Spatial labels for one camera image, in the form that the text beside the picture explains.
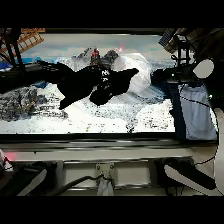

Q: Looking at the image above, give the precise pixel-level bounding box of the black T-shirt with white print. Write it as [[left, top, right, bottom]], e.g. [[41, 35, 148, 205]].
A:
[[57, 64, 140, 111]]

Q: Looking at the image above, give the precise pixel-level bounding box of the pale blue garment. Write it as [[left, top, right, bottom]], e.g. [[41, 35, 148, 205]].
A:
[[178, 83, 219, 141]]

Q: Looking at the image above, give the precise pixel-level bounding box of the silver frame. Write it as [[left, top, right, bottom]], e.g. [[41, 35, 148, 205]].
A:
[[0, 139, 224, 196]]

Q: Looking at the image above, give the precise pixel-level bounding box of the black cable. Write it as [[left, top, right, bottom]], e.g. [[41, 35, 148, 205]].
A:
[[49, 173, 102, 196]]

